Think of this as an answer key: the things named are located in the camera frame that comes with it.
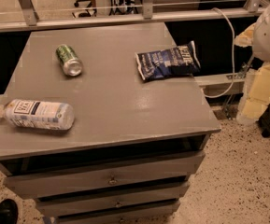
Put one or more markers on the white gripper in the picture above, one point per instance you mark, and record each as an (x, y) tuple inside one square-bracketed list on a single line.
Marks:
[(257, 97)]

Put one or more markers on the green soda can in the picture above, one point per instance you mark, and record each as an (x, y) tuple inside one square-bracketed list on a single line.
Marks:
[(69, 60)]

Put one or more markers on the grey metal railing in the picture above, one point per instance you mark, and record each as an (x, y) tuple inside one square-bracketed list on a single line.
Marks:
[(39, 15)]

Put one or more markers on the blue chip bag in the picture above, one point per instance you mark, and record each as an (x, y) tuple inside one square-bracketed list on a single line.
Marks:
[(175, 62)]

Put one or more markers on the top grey drawer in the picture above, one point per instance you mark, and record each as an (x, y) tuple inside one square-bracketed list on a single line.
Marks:
[(105, 175)]

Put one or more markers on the grey drawer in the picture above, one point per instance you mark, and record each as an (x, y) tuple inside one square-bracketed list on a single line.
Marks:
[(119, 215), (117, 197), (105, 175)]

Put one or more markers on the grey drawer cabinet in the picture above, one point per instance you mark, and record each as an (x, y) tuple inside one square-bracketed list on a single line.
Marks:
[(118, 116)]

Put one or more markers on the black office chair base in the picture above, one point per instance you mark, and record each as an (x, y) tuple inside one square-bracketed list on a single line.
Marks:
[(88, 11)]

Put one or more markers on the bottom grey drawer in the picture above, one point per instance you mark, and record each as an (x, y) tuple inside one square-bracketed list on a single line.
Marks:
[(119, 215)]

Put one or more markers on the clear plastic water bottle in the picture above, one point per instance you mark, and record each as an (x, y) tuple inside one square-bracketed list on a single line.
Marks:
[(38, 114)]

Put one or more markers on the middle grey drawer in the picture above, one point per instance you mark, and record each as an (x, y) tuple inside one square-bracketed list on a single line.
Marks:
[(117, 197)]

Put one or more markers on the black shoe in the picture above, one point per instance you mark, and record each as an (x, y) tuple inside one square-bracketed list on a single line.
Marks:
[(8, 212)]

